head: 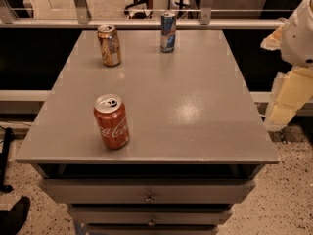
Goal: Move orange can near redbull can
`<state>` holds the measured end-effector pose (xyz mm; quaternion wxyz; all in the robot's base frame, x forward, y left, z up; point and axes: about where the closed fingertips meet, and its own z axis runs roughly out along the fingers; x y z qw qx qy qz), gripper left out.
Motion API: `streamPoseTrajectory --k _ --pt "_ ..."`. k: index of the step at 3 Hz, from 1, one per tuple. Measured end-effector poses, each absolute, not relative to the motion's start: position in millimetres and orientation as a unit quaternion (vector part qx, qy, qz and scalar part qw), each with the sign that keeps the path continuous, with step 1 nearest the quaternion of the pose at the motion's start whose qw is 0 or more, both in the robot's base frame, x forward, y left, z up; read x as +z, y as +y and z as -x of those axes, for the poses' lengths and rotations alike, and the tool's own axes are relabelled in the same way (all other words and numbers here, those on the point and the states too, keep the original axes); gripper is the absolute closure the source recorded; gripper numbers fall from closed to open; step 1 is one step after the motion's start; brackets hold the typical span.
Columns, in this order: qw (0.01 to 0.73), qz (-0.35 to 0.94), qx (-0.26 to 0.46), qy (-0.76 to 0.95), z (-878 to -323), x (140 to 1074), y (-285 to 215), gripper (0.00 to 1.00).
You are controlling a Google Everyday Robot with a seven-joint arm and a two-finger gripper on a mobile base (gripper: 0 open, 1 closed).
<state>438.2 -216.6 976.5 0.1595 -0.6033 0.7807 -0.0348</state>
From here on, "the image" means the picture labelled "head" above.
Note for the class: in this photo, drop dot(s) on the middle grey drawer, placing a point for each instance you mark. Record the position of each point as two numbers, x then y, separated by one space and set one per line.
164 216

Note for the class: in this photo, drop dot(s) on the black office chair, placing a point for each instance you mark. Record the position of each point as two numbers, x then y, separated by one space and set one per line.
139 9

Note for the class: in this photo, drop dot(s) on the black stand leg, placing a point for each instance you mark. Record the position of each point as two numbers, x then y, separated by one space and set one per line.
8 138

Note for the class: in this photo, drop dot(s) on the top grey drawer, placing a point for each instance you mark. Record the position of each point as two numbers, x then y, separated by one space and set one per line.
103 191

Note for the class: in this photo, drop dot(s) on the metal drawer knob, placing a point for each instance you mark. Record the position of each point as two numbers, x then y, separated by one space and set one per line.
149 199
151 222

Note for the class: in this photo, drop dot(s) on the orange soda can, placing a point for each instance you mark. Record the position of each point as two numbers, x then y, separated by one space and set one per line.
109 45

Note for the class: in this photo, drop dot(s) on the metal middle drawer knob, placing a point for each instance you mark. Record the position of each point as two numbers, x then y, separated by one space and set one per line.
151 222

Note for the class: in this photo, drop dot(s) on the grey metal railing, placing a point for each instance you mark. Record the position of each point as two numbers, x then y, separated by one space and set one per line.
89 14

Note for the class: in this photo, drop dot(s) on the red coca-cola can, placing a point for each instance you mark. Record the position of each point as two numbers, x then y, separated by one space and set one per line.
110 115

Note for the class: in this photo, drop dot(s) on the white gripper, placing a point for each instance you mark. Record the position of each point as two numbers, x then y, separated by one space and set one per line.
299 38

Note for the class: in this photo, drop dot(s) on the grey drawer cabinet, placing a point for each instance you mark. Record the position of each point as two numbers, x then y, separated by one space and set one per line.
189 116

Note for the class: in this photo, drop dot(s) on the blue redbull can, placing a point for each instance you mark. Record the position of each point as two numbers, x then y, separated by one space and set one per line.
168 32

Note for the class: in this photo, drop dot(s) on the metal top drawer knob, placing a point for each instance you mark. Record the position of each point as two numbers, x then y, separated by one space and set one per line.
149 199

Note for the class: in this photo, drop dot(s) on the grey drawer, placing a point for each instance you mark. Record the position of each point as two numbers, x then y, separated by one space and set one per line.
164 216
103 191

